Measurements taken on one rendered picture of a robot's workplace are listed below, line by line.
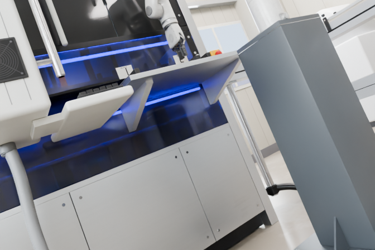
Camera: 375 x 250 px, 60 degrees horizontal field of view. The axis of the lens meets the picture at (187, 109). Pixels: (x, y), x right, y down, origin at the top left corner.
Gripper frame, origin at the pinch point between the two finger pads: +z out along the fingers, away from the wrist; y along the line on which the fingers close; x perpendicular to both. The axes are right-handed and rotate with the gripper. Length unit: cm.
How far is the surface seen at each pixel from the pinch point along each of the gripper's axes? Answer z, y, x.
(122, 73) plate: -0.1, -10.1, -30.6
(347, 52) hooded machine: 18, -56, 239
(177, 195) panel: 64, -10, -27
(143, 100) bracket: 20.5, 13.9, -37.4
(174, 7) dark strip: -31.7, -10.5, 15.5
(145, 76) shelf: 15, 30, -41
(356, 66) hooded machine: 35, -53, 239
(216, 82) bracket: 20.1, 2.1, 11.7
